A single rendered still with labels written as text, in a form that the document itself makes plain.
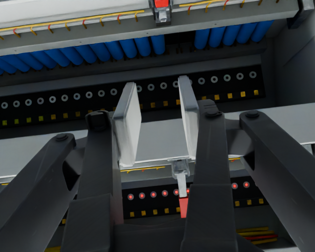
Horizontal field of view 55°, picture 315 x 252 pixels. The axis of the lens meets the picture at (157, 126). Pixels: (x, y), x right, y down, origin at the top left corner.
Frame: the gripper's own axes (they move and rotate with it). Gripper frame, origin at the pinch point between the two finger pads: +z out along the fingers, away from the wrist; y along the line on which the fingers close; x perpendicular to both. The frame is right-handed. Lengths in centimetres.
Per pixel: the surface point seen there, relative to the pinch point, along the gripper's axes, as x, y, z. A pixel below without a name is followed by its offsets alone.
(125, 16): 5.2, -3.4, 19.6
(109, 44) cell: 2.0, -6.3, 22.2
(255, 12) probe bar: 3.7, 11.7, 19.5
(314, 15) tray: 2.4, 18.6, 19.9
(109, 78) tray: -4.3, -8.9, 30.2
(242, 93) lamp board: -8.9, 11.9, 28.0
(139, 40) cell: 2.0, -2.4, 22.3
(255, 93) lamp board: -9.1, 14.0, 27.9
